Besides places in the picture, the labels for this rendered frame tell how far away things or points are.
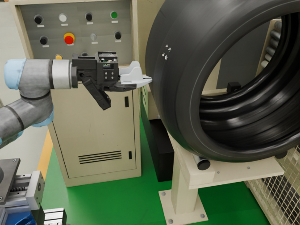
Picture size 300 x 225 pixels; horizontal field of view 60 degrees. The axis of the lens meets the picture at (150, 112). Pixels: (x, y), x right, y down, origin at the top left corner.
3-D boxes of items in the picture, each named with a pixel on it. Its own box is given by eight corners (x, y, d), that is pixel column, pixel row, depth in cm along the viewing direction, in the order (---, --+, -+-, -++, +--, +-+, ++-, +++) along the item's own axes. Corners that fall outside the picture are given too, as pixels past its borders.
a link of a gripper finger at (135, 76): (156, 68, 67) (120, 68, 65) (154, 89, 70) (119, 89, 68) (154, 64, 69) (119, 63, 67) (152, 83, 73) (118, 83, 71)
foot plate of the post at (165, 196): (158, 192, 184) (158, 190, 182) (194, 186, 188) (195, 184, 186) (167, 227, 163) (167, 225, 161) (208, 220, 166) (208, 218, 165)
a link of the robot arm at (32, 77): (14, 80, 70) (6, 51, 64) (57, 80, 72) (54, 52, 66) (7, 98, 64) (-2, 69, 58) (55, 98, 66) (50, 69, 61)
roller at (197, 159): (169, 105, 112) (178, 99, 111) (174, 111, 114) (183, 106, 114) (195, 166, 84) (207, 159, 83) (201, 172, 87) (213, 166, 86)
